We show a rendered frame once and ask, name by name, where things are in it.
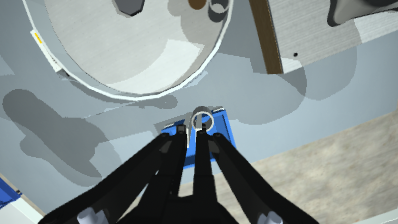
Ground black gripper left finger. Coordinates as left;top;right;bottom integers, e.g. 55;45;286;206
37;113;192;224

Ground bronze bushing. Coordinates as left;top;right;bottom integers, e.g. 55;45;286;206
188;0;207;10

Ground blue open crate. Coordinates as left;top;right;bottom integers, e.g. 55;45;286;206
161;107;236;169

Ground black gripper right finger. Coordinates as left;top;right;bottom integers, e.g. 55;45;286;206
191;113;319;224

